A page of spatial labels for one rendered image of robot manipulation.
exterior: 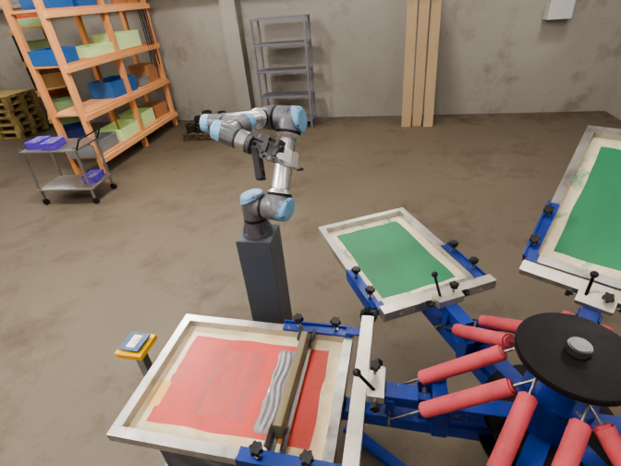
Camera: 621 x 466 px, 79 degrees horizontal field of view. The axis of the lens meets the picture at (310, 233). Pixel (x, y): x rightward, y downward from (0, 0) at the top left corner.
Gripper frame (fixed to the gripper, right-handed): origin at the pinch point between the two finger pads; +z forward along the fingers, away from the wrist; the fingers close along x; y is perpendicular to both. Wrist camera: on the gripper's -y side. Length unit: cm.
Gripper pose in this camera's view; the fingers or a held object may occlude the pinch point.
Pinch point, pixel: (298, 169)
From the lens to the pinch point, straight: 133.4
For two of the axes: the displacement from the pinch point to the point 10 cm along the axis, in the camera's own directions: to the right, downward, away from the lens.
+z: 8.9, 4.0, -2.1
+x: 2.6, -0.8, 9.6
